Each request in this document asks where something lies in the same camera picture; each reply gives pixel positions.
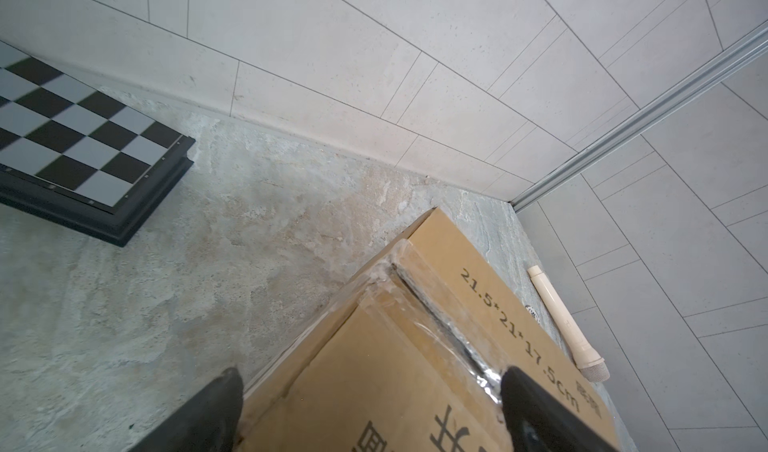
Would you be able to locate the black white chessboard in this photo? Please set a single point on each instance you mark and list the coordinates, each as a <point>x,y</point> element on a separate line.
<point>79,158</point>

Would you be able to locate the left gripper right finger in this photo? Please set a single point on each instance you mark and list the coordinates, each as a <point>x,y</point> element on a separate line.
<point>536,421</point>

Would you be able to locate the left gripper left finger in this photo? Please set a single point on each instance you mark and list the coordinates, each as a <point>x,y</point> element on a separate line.
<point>206,422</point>

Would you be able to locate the wooden rolling pin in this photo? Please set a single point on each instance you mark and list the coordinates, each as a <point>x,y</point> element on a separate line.
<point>587,360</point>

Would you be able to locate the brown cardboard express box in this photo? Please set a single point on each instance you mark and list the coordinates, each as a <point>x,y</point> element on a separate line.
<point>410,357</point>

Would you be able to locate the right corner aluminium post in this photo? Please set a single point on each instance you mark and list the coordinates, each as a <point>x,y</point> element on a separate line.
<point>737,56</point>

